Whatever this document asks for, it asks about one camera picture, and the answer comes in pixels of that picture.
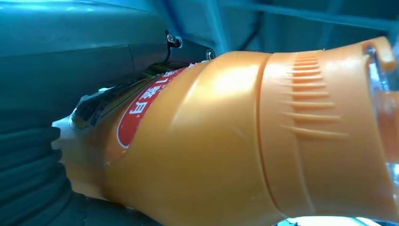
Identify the orange plastic bottle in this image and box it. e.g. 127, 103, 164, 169
51, 36, 399, 226

